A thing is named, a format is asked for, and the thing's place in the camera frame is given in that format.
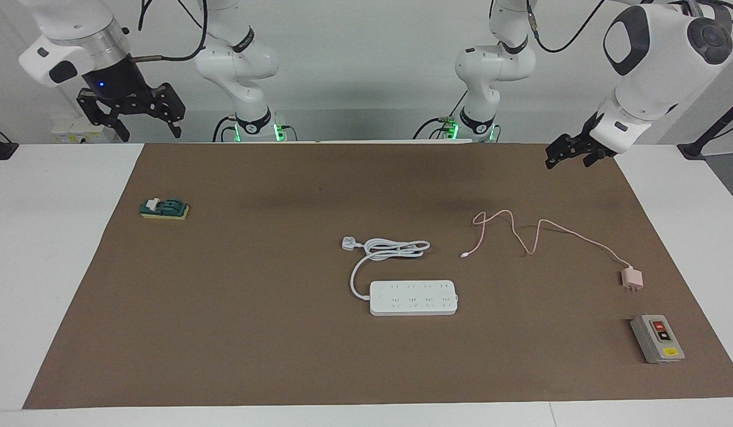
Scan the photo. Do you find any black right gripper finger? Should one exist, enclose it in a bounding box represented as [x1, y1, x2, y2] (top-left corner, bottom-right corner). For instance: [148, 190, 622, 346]
[146, 83, 186, 138]
[77, 89, 130, 142]

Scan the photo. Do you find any pink charging cable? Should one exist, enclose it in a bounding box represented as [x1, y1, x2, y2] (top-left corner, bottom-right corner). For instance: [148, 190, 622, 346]
[460, 210, 631, 270]

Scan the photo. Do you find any white power strip with cord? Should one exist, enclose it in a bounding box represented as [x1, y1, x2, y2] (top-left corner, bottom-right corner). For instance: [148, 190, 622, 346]
[341, 236, 459, 317]

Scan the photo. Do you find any grey push button box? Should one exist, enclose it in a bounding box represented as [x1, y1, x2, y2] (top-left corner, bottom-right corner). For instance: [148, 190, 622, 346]
[630, 314, 686, 364]

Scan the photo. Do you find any brown table mat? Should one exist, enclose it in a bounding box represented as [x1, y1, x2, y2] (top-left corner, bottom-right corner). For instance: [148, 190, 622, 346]
[23, 142, 733, 410]

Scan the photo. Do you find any white wall socket box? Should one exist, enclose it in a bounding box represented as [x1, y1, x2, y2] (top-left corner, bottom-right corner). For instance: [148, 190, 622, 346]
[51, 116, 117, 144]

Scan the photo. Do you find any black right base cable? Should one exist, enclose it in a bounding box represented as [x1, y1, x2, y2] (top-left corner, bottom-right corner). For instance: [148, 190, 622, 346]
[212, 116, 237, 143]

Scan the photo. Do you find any black base cable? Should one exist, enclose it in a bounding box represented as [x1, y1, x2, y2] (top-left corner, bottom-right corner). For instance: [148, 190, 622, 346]
[413, 92, 468, 140]
[212, 116, 237, 143]

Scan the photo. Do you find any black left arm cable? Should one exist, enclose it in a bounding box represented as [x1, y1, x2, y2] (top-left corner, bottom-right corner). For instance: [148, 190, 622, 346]
[524, 0, 733, 54]

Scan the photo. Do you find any green knife switch yellow base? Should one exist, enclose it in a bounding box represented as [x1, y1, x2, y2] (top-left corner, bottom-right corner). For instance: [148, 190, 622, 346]
[140, 197, 190, 221]

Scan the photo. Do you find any black left base cable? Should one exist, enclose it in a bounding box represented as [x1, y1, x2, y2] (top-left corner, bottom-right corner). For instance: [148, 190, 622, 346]
[413, 92, 468, 140]

